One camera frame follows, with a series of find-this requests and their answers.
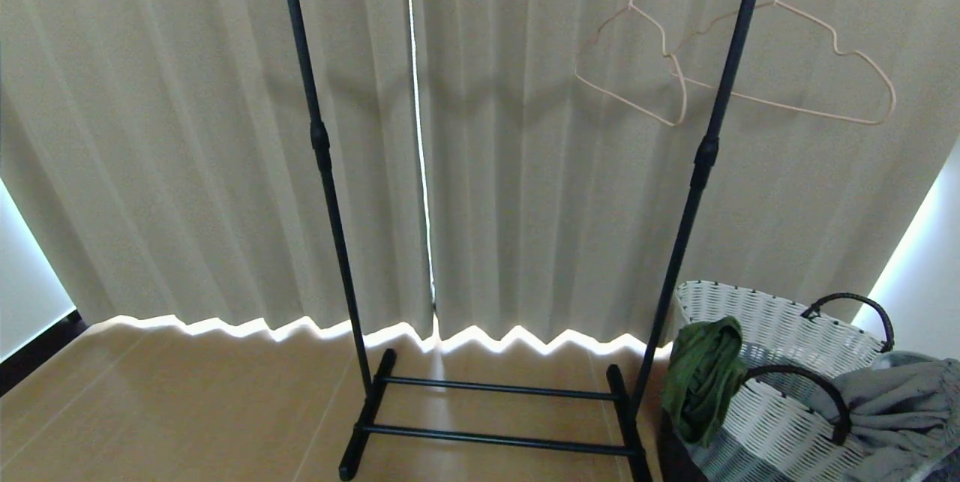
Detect white laundry basket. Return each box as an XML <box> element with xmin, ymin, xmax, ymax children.
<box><xmin>658</xmin><ymin>280</ymin><xmax>960</xmax><ymax>482</ymax></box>

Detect pale grey shorts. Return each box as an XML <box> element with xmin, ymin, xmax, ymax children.
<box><xmin>802</xmin><ymin>351</ymin><xmax>960</xmax><ymax>482</ymax></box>

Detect pink clothes hanger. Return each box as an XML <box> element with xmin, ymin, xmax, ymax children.
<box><xmin>574</xmin><ymin>0</ymin><xmax>689</xmax><ymax>127</ymax></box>
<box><xmin>670</xmin><ymin>0</ymin><xmax>899</xmax><ymax>127</ymax></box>

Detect beige curtain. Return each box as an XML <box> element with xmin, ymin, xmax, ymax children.
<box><xmin>0</xmin><ymin>0</ymin><xmax>960</xmax><ymax>355</ymax></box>

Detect green printed t-shirt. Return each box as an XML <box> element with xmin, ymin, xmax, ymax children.
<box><xmin>661</xmin><ymin>316</ymin><xmax>749</xmax><ymax>448</ymax></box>

